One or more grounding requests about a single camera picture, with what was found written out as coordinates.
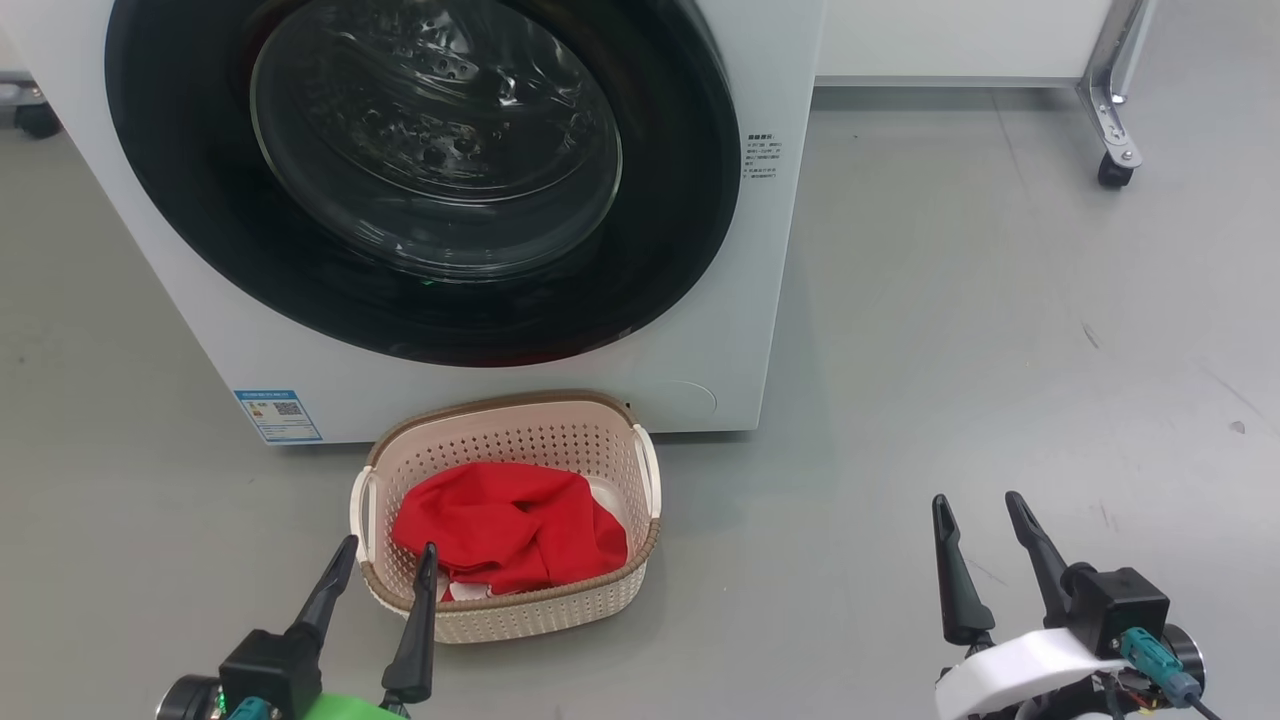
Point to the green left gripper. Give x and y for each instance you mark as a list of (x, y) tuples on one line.
[(350, 708)]

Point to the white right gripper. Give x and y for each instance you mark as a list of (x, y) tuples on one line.
[(1020, 665)]

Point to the red and white garment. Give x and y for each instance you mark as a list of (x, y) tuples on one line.
[(500, 530)]

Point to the washing machine glass door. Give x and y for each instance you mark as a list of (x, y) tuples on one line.
[(440, 150)]

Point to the black right arm wrist joint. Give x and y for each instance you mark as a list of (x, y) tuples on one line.
[(1188, 650)]

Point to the black left arm wrist joint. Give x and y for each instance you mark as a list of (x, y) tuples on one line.
[(188, 700)]

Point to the cream perforated laundry basket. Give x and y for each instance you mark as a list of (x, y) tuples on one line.
[(540, 610)]

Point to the white front-load washing machine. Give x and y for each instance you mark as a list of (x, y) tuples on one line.
[(770, 300)]

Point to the blue energy label sticker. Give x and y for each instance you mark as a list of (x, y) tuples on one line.
[(278, 415)]

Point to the black caster wheel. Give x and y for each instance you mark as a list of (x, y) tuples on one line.
[(38, 122), (1115, 172)]

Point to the silver metal panel leg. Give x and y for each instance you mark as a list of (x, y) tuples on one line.
[(1115, 100)]

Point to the white partition panel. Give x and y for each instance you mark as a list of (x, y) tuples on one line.
[(950, 35)]

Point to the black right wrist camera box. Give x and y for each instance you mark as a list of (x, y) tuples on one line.
[(1120, 605)]

